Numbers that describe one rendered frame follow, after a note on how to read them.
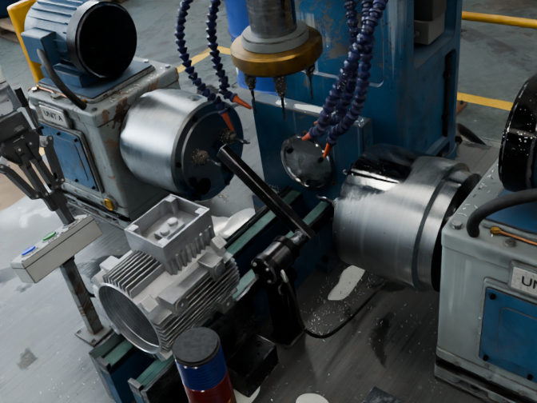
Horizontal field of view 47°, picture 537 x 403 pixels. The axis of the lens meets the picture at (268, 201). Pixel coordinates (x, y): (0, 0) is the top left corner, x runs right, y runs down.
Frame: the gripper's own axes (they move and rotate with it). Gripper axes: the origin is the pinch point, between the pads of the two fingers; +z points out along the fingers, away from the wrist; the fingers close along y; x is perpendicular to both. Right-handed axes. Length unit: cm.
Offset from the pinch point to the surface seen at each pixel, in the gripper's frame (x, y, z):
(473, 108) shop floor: 58, 256, 95
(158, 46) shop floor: 293, 251, -7
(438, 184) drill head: -63, 34, 21
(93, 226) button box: -3.5, 2.3, 6.4
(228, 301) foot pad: -29.5, 6.1, 26.8
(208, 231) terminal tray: -30.3, 9.2, 13.0
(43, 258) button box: -3.5, -9.6, 5.7
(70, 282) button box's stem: 1.1, -6.3, 14.3
